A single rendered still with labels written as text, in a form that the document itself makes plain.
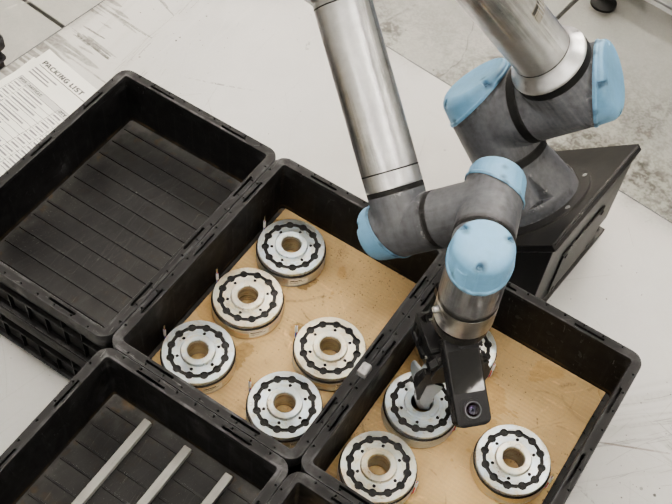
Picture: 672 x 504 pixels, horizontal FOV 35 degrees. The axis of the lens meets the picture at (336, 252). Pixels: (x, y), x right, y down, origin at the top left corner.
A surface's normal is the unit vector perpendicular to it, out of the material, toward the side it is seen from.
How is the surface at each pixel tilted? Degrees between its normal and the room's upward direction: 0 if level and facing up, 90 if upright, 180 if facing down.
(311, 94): 0
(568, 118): 96
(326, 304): 0
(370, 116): 45
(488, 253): 0
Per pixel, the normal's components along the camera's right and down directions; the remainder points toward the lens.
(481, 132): -0.40, 0.59
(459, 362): 0.17, -0.13
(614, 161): -0.48, -0.79
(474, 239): 0.07, -0.57
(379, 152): -0.18, 0.13
